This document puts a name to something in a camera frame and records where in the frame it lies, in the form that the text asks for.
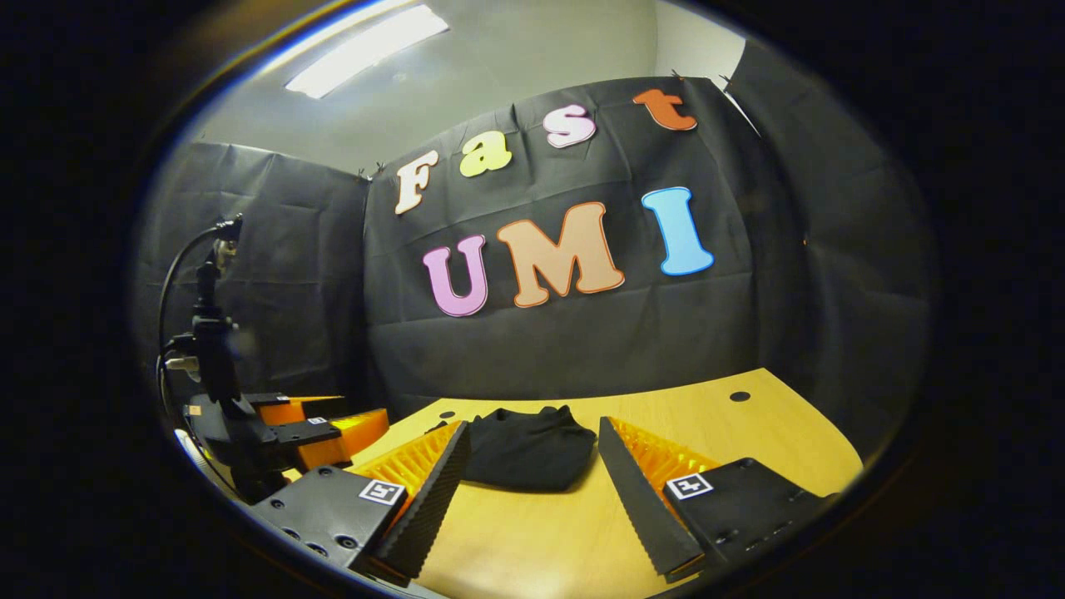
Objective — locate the black backdrop cloth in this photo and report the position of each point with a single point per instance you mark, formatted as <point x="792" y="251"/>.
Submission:
<point x="582" y="341"/>

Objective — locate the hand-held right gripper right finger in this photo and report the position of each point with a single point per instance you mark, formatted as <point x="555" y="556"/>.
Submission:
<point x="645" y="507"/>

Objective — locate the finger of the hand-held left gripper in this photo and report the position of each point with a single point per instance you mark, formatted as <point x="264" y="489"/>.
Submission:
<point x="291" y="409"/>
<point x="341" y="439"/>

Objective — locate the black garment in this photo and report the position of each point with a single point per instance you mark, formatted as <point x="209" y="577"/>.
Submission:
<point x="524" y="449"/>

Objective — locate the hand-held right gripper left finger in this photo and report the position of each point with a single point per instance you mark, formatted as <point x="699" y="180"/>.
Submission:
<point x="433" y="491"/>

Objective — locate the ceiling light panel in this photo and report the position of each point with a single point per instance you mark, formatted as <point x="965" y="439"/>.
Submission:
<point x="366" y="51"/>

